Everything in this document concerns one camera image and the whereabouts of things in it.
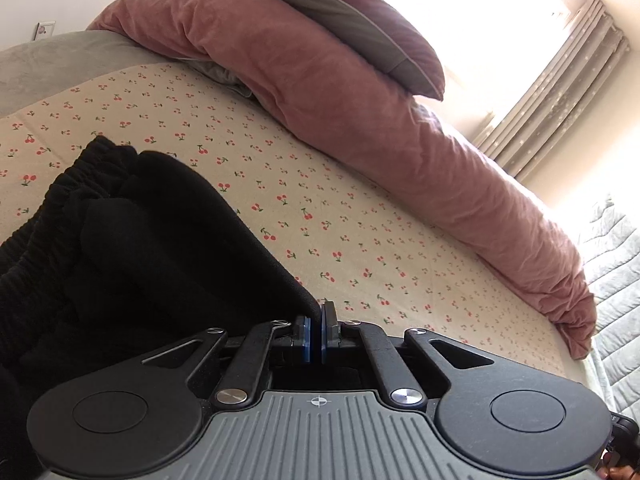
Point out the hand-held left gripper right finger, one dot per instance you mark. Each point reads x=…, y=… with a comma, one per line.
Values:
x=325, y=335

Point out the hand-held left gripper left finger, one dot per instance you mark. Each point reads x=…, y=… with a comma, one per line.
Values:
x=305, y=341

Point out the black pants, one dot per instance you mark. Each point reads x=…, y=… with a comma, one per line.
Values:
x=150, y=270

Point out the cherry print bed sheet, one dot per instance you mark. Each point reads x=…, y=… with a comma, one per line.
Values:
x=280, y=195

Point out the grey quilted blanket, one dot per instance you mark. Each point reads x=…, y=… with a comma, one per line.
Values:
x=612, y=280

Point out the pink duvet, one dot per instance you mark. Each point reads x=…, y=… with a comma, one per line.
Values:
x=400, y=140

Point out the grey cloth under duvet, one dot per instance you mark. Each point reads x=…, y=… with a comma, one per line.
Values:
x=227, y=77

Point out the pink and grey pillow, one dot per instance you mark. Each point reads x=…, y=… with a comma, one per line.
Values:
x=360, y=20

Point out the beige star print curtain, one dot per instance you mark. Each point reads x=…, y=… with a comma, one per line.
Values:
x=555, y=90

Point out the grey mattress cover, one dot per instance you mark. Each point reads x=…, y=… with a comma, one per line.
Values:
x=55, y=65

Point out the white wall socket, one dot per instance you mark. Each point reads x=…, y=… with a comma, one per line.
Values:
x=44, y=30

